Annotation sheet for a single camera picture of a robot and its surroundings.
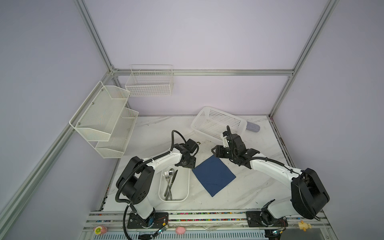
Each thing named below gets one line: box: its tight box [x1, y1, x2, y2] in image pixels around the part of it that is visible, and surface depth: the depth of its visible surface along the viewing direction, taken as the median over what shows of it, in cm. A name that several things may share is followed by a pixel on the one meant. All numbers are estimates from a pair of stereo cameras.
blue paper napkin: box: [191, 154, 237, 198], surface depth 91 cm
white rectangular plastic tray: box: [158, 166, 190, 203], surface depth 84 cm
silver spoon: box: [164, 168, 175, 197], surface depth 90 cm
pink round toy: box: [176, 226, 186, 235], surface depth 72 cm
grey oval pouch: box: [246, 121, 261, 133], surface depth 113 cm
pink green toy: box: [93, 225, 108, 235], surface depth 69 cm
